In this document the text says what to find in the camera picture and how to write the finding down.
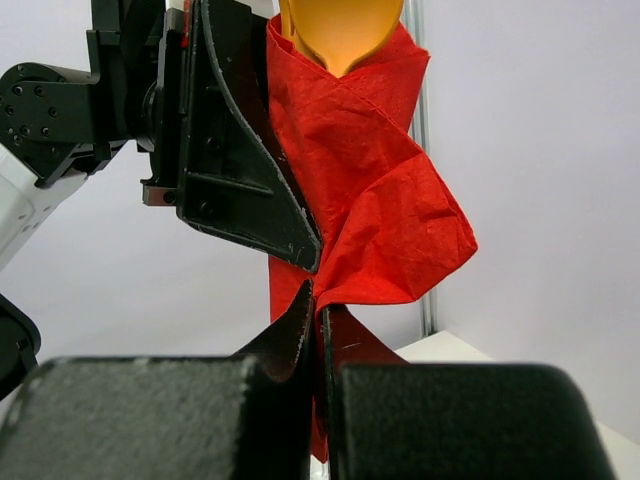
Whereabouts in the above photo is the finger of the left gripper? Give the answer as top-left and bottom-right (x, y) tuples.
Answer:
(177, 1), (322, 272)

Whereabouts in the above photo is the orange plastic spoon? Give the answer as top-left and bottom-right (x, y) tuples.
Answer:
(279, 0), (404, 78)

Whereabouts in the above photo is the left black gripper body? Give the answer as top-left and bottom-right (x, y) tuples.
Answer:
(87, 1), (192, 207)

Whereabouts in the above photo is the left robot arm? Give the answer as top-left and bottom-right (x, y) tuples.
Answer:
(1, 1), (322, 272)

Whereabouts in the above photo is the right aluminium frame post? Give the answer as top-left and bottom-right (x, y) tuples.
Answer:
(401, 0), (436, 338)

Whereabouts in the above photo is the red paper napkin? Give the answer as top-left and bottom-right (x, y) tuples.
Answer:
(264, 14), (479, 464)

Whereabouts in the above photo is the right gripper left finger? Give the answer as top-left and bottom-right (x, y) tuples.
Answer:
(232, 280), (315, 479)

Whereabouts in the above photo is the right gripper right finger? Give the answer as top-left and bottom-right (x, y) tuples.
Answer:
(316, 305), (407, 479)

